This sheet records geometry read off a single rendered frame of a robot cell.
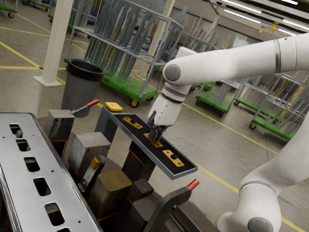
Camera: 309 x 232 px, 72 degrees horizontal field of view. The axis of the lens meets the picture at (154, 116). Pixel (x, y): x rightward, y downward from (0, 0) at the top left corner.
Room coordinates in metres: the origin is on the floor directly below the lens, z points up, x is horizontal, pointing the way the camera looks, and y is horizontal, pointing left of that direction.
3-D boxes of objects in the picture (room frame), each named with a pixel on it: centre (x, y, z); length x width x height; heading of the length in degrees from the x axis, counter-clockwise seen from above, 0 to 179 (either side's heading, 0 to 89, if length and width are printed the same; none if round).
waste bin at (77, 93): (2.86, 1.13, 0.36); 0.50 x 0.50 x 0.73
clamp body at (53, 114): (0.81, 0.36, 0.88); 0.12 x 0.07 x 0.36; 142
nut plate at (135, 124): (0.77, 0.07, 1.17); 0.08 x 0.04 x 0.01; 68
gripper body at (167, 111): (0.70, -0.03, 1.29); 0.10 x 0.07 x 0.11; 137
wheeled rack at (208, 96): (7.03, -1.67, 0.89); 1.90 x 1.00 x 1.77; 162
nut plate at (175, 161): (0.64, -0.12, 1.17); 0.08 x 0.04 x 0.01; 47
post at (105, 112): (0.87, 0.18, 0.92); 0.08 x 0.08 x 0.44; 52
